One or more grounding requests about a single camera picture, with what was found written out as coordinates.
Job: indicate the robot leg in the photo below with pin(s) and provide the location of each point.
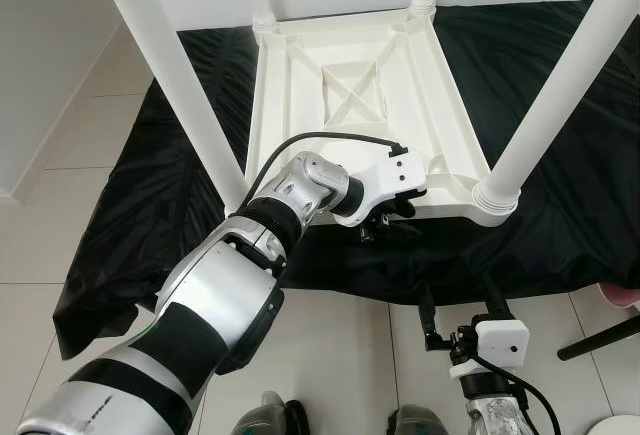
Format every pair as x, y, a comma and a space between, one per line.
265, 417
425, 423

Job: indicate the black metal table leg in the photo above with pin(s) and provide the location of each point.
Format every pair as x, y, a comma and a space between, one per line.
600, 338

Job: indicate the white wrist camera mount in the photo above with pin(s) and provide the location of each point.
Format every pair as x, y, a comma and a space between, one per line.
500, 340
395, 170

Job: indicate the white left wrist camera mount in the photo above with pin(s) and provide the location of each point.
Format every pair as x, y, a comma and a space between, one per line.
395, 170

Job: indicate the robot right leg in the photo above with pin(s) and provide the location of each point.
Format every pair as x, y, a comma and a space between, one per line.
425, 423

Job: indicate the robot left leg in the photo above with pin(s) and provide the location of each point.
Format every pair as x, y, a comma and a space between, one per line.
265, 417

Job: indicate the pink plastic stool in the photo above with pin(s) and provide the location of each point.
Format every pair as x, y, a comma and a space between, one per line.
620, 297

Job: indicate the white round stool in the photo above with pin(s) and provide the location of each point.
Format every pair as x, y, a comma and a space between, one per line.
615, 425

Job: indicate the black tablecloth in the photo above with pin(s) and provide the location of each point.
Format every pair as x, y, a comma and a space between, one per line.
560, 245

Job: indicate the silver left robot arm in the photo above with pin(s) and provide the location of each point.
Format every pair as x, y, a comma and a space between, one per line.
210, 305

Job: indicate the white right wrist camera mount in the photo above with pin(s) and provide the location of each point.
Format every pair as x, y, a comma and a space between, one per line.
500, 340

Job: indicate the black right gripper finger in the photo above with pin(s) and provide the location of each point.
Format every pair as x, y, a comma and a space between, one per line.
428, 315
495, 300

